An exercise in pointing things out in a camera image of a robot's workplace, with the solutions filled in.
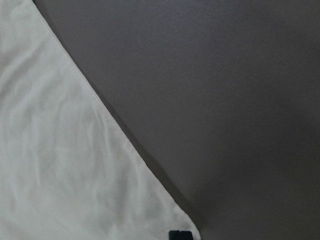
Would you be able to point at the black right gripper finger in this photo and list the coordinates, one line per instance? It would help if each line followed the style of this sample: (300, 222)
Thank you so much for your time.
(180, 235)

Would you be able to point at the beige long-sleeve printed shirt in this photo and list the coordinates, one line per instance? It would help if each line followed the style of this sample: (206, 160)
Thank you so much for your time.
(67, 170)

